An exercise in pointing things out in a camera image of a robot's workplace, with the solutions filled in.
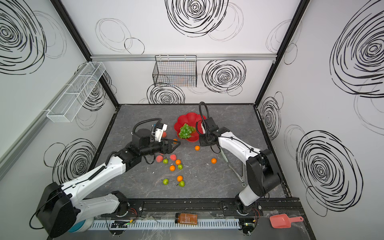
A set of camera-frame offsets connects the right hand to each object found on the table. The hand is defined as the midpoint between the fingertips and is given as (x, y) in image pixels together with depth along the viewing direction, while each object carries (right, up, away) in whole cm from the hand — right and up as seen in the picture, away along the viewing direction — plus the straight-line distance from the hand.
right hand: (201, 140), depth 88 cm
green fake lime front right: (-11, -22, -8) cm, 26 cm away
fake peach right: (-17, -10, 0) cm, 19 cm away
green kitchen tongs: (+22, -21, -7) cm, 31 cm away
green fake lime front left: (-20, -21, -8) cm, 30 cm away
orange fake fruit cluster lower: (-17, -16, -2) cm, 23 cm away
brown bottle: (-8, -33, -20) cm, 39 cm away
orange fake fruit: (-17, -1, +11) cm, 20 cm away
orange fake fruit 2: (-2, -6, +6) cm, 8 cm away
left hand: (-13, +1, -13) cm, 18 cm away
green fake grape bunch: (-9, +4, +10) cm, 14 cm away
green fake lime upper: (-21, -12, 0) cm, 25 cm away
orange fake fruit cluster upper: (-14, -13, 0) cm, 19 cm away
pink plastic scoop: (+38, -36, -18) cm, 55 cm away
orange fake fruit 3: (+7, -12, 0) cm, 14 cm away
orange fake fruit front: (-12, -20, -6) cm, 24 cm away
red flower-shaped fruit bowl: (-5, +12, +20) cm, 24 cm away
